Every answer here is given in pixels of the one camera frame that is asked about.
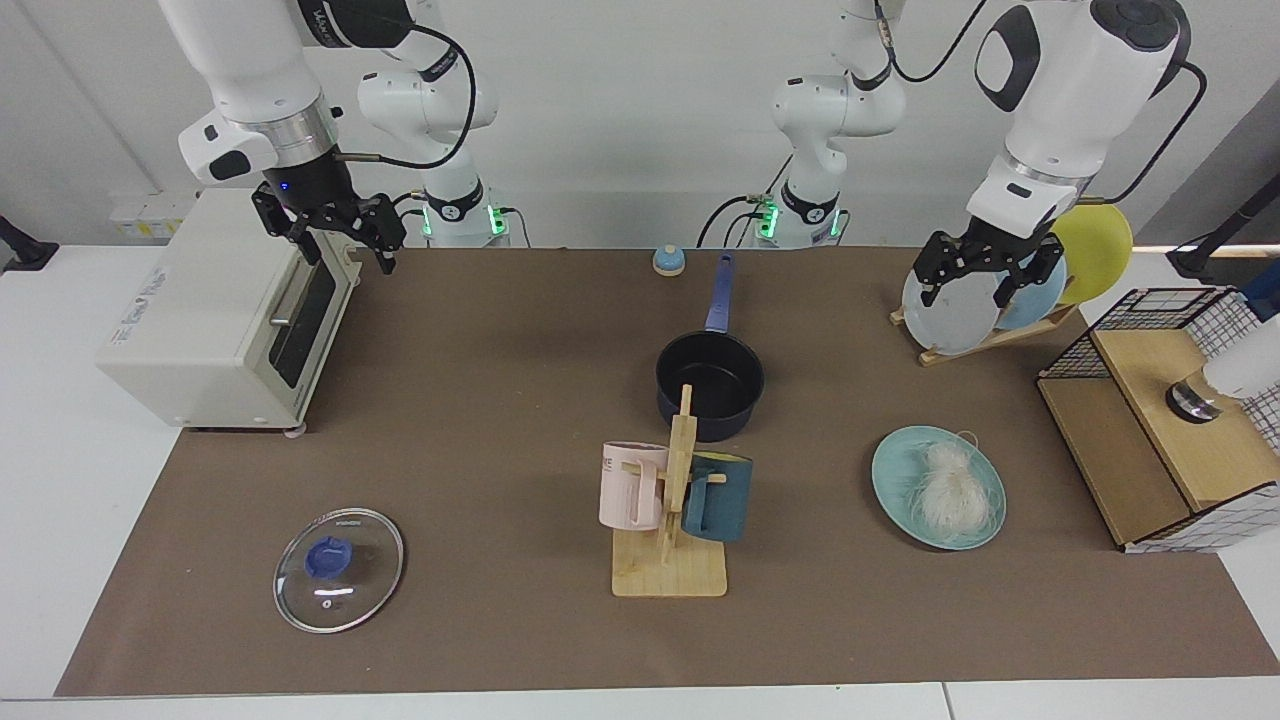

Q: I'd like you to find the white vermicelli bundle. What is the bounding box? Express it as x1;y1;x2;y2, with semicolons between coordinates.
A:
905;430;1001;536

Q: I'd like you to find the glass lid with blue knob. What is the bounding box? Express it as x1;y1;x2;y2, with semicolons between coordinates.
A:
273;508;405;635

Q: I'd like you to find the grey plate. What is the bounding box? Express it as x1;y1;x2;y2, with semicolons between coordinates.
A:
902;262;1001;356

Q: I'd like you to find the light blue plate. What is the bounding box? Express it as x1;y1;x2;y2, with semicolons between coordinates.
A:
995;250;1068;331

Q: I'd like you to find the wooden plate rack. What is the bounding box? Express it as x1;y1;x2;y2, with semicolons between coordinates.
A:
890;300;1081;367

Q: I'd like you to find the yellow plate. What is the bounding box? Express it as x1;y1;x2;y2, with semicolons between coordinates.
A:
1050;203;1134;306

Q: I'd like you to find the teal round plate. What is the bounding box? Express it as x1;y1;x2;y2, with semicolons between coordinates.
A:
871;426;1007;551

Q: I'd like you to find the pale toaster oven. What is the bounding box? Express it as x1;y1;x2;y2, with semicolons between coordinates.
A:
96;188;363;439

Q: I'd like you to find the brown table cloth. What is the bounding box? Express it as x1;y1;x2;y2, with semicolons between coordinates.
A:
55;247;1280;698

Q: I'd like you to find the white cylinder with silver end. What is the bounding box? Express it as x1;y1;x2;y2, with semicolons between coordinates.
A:
1165;340;1280;423

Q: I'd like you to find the dark teal cup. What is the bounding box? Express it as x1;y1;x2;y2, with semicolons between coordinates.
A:
682;452;753;544

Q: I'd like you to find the pink cup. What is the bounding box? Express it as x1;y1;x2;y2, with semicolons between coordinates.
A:
598;441;669;532

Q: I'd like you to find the wooden cup stand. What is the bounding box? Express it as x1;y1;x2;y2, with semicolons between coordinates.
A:
612;383;729;599

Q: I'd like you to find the white wall socket strip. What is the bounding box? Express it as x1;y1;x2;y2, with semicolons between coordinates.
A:
108;192;198;241

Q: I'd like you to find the wire basket with wooden floor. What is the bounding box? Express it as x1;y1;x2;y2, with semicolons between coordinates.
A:
1037;287;1280;554

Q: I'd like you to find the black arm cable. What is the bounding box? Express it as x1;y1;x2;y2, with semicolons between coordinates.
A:
335;22;476;171
1100;60;1208;206

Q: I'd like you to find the black camera stand pole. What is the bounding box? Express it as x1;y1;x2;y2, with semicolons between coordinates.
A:
1165;175;1280;281

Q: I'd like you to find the black pot with blue handle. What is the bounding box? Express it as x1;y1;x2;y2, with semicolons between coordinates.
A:
655;252;766;443

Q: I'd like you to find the black camera stand foot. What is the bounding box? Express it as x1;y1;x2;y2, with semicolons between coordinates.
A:
0;215;58;273

